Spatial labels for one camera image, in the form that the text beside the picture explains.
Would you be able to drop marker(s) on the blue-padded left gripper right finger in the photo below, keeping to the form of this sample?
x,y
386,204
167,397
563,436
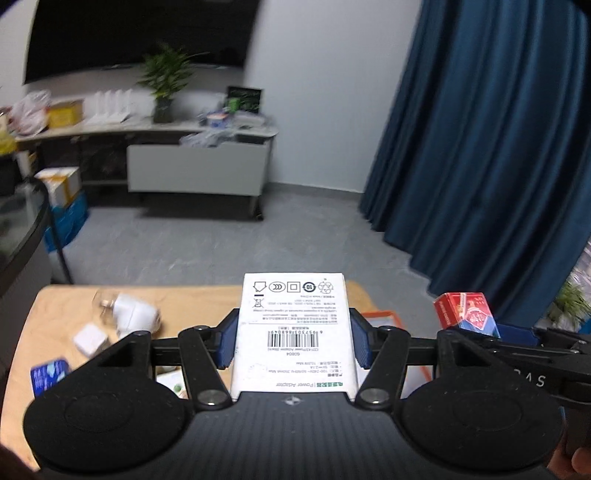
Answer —
x,y
359,338

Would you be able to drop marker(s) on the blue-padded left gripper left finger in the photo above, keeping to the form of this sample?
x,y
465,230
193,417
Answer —
x,y
225,339

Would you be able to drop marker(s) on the white power adapter box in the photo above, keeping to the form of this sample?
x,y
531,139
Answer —
x,y
294,335

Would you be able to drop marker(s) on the red playing card box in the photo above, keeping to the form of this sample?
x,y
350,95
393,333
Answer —
x,y
468,311

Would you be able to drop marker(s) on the white mosquito repellent plug heater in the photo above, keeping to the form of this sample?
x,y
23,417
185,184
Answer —
x,y
126,313

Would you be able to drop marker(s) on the white cube charger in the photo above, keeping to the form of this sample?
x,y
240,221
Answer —
x,y
90,340

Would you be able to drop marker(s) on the person's right hand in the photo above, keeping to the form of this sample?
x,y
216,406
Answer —
x,y
576,466

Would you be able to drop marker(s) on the orange-rimmed white tray box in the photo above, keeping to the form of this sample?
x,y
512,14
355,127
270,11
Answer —
x,y
389,349

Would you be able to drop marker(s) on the potted plant by window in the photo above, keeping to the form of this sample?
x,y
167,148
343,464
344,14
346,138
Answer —
x,y
570,308

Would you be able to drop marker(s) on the white TV console cabinet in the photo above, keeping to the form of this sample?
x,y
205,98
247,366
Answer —
x,y
181,157

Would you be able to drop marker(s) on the blue curtain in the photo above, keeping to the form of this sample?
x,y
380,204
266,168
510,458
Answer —
x,y
483,171

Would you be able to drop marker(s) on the clutter of packets on console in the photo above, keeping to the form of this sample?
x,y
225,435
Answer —
x,y
226,126

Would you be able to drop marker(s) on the white yellow carton on floor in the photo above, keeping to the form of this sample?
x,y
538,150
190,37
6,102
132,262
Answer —
x,y
63,184

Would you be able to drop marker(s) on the black glass side table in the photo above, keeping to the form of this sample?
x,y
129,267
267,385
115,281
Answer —
x,y
25,216

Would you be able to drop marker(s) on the black green product box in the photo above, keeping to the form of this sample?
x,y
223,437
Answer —
x,y
243,99

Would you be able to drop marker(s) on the white wifi router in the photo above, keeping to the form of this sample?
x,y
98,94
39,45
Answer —
x,y
109,107

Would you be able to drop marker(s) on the potted green bamboo plant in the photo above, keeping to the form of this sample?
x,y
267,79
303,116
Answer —
x,y
165,73

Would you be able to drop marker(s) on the yellow cardboard box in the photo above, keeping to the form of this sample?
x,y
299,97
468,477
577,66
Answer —
x,y
65,114

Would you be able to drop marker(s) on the white plastic bag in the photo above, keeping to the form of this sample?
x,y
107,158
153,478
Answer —
x,y
29,116

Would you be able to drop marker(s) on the wall-mounted black television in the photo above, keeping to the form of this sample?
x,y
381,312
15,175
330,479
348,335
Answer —
x,y
72,36

